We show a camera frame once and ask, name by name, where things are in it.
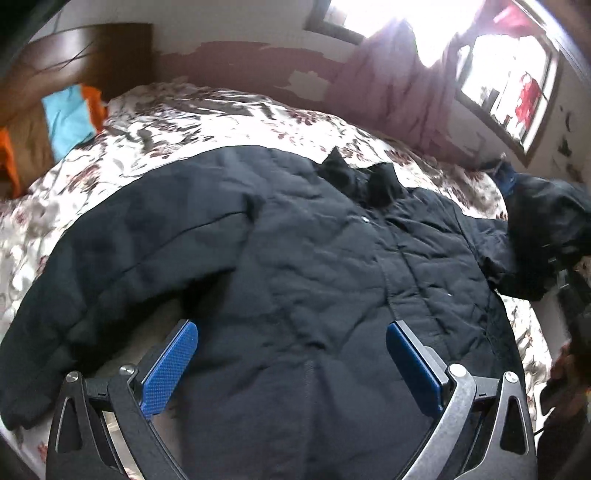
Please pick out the brown wooden headboard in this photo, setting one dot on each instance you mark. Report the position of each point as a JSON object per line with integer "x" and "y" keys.
{"x": 113, "y": 58}

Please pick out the dark framed window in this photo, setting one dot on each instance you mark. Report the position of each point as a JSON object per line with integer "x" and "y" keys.
{"x": 501, "y": 41}

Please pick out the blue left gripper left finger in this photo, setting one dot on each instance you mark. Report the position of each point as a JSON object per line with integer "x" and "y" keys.
{"x": 80, "y": 446}

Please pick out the pink curtain left panel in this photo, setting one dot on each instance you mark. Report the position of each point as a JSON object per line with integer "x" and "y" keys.
{"x": 385, "y": 87}

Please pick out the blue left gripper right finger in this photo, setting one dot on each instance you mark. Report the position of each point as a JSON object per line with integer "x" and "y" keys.
{"x": 481, "y": 426}

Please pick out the black padded winter jacket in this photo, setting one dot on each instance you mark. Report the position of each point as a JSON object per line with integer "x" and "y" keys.
{"x": 293, "y": 271}

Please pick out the red garment outside window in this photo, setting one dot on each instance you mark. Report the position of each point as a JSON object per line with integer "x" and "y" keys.
{"x": 529, "y": 96}

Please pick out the blue bag by bed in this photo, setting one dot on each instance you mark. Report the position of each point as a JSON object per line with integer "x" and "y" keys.
{"x": 502, "y": 173}

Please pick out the orange blue brown pillow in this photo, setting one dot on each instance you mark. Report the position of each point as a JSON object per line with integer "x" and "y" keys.
{"x": 43, "y": 135}

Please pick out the floral bed quilt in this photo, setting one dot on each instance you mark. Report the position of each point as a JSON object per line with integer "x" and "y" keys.
{"x": 155, "y": 125}

